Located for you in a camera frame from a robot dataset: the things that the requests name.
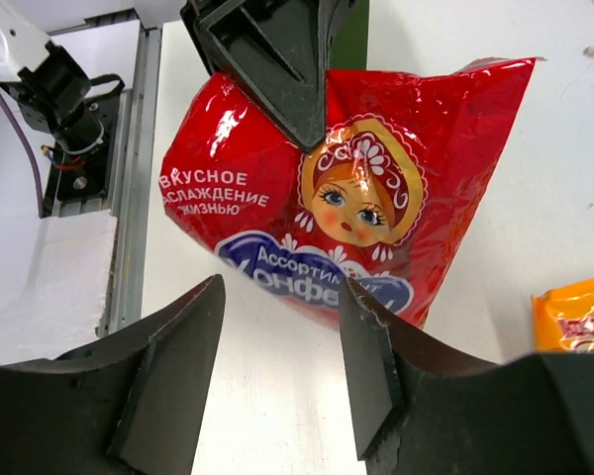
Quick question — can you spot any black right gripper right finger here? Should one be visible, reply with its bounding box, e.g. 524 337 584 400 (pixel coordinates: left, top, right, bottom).
339 279 594 474

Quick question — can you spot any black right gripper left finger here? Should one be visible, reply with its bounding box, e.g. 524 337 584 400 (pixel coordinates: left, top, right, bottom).
0 275 226 474

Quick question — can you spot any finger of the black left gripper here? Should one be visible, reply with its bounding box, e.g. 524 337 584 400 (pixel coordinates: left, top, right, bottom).
319 0 360 45
179 0 328 153

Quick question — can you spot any large red candy bag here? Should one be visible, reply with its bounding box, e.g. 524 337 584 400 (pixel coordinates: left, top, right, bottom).
158 57 536 327

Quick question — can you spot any orange snack bag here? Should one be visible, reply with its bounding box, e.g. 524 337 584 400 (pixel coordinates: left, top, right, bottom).
531 278 594 352

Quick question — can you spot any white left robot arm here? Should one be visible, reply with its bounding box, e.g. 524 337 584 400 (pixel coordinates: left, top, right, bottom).
0 1 358 179

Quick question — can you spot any aluminium table frame rail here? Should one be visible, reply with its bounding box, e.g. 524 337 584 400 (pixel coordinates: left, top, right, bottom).
51 25 162 337

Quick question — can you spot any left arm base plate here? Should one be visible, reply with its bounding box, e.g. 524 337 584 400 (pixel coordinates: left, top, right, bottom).
42 92 129 217

